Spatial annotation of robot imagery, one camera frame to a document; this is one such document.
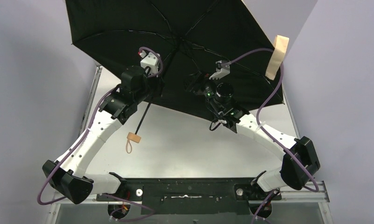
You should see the black and beige umbrella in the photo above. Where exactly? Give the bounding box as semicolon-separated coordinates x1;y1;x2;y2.
64;0;290;154

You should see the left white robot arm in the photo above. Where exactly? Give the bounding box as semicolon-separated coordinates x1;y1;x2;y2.
42;66;162;204

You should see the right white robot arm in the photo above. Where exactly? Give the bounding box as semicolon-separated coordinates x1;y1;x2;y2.
183;72;320;192

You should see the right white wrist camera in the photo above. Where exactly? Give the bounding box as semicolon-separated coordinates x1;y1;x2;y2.
209;60;230;80

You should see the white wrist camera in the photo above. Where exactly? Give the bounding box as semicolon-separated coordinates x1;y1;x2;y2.
209;60;230;80
139;51;160;76

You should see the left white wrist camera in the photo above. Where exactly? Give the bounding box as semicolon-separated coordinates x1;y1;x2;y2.
139;51;160;76

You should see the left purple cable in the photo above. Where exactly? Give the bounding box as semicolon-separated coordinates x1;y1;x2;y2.
37;46;164;223

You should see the purple cable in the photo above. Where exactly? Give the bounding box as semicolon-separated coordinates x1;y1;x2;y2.
221;48;320;224
37;46;164;223

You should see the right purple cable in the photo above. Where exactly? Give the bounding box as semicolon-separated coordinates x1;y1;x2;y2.
221;48;320;224

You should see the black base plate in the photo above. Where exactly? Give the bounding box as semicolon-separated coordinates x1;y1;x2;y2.
114;177;268;215

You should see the aluminium frame rail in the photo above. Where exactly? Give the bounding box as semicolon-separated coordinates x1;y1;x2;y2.
45;182;334;224

